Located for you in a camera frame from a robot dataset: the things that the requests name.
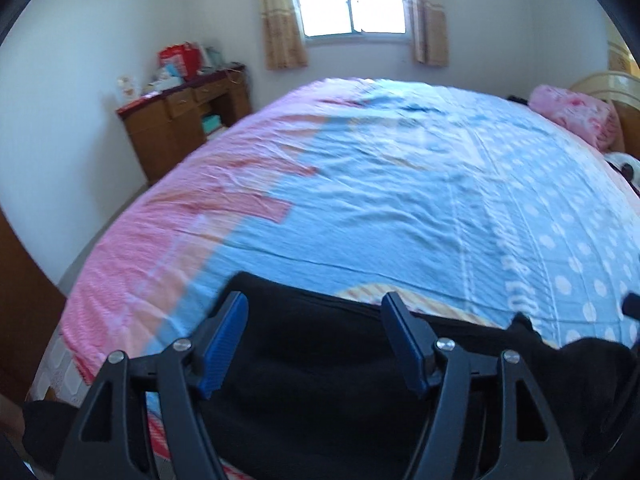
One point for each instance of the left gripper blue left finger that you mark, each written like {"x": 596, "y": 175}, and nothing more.
{"x": 110, "y": 437}

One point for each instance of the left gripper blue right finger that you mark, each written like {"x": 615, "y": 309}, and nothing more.
{"x": 489, "y": 418}

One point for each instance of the blue pink patterned bedsheet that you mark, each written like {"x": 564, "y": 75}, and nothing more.
{"x": 468, "y": 206}

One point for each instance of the white pillow with dark dots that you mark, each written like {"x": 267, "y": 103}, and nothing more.
{"x": 627, "y": 166}

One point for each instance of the brown wooden desk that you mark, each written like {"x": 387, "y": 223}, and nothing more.
{"x": 165, "y": 127}

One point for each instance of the pink floral folded quilt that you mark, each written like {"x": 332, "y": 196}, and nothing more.
{"x": 594, "y": 121}

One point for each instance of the teal box under desk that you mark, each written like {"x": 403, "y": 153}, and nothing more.
{"x": 211, "y": 123}

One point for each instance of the white floral gift bag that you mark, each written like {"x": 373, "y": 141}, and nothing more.
{"x": 128, "y": 90}

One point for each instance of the beige wooden headboard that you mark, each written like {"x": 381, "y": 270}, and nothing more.
{"x": 622, "y": 91}

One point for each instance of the tissue box on desk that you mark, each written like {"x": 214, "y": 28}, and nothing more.
{"x": 164, "y": 80}

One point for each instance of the red gift bag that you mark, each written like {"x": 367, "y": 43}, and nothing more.
{"x": 184, "y": 58}

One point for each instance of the left beige curtain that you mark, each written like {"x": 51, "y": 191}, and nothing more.
{"x": 282, "y": 31}

